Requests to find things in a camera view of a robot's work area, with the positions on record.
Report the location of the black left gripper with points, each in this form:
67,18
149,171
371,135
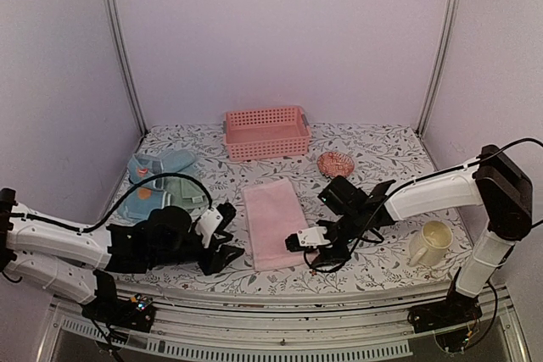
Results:
217,262

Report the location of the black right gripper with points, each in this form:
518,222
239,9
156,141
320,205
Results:
327,257

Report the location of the pink towel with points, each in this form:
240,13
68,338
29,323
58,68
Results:
273,213

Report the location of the pink perforated plastic basket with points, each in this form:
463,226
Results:
266,133

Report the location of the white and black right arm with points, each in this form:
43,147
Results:
491,182

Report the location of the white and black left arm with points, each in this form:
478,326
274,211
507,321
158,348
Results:
78,262

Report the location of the green folded towel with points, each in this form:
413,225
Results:
185,194

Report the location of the red patterned bowl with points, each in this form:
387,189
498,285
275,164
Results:
334,163

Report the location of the cream ceramic mug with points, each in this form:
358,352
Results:
429,245

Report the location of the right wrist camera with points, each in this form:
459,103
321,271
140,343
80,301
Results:
313,237

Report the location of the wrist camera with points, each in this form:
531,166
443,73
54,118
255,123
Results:
214,219
313,237

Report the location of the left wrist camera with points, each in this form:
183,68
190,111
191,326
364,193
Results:
214,219

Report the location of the aluminium front rail frame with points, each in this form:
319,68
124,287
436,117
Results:
353,326

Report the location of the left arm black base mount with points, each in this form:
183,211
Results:
136,313

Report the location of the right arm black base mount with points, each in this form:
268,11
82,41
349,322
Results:
453,320

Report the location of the left aluminium corner post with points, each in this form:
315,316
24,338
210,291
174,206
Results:
112,13

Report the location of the aluminium corner post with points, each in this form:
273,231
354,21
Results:
451,7
112,13

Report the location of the right aluminium corner post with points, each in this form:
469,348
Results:
451,7

